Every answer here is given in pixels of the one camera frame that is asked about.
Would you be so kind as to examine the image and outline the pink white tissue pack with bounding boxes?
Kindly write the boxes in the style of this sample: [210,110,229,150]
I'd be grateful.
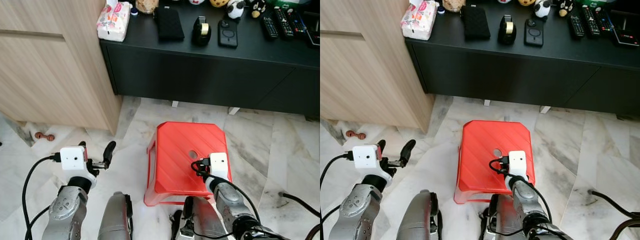
[96,0,133,43]
[401,0,438,41]

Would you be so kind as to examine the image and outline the small panda figurine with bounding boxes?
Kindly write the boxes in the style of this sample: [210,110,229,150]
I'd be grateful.
[226,0,246,20]
[533,0,552,19]

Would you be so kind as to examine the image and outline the black quilted wallet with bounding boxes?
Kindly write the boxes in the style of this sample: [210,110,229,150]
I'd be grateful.
[460,4,492,41]
[154,6,186,43]

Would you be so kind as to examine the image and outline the black electronic box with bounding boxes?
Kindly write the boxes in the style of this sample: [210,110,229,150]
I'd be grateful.
[300,11,320,48]
[607,9,640,48]

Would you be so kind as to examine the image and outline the silver left robot leg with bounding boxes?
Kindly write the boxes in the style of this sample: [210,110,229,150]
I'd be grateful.
[97,191,134,240]
[395,190,442,240]

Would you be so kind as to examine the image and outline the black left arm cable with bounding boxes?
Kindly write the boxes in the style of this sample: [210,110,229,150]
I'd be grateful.
[22,154,62,240]
[320,152,355,240]

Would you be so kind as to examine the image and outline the red plastic stool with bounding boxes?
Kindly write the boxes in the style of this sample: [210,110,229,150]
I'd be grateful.
[454,120,537,205]
[144,121,233,207]

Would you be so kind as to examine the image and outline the black smartphone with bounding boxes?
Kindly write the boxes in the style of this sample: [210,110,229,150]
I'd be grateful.
[218,19,239,49]
[524,18,545,48]

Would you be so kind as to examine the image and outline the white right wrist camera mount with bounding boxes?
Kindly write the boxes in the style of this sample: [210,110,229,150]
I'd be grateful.
[204,152,230,194]
[502,150,528,190]

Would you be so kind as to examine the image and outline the light wooden cabinet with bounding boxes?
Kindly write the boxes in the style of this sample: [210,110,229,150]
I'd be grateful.
[0,0,123,135]
[320,0,435,133]

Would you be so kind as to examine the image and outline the black floor cable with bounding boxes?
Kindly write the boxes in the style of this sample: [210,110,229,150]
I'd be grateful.
[587,189,640,240]
[278,191,320,240]

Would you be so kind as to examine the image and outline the black TV console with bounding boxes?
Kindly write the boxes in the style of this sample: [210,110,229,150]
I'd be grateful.
[99,0,320,121]
[405,0,640,117]

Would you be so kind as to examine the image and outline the black remote control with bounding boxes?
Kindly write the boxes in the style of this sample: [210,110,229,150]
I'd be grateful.
[287,9,307,33]
[580,5,601,37]
[595,6,615,32]
[261,14,280,41]
[273,7,296,38]
[567,12,586,39]

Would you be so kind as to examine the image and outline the black tape dispenser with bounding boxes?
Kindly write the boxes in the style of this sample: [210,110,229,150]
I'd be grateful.
[192,16,212,47]
[498,14,518,46]

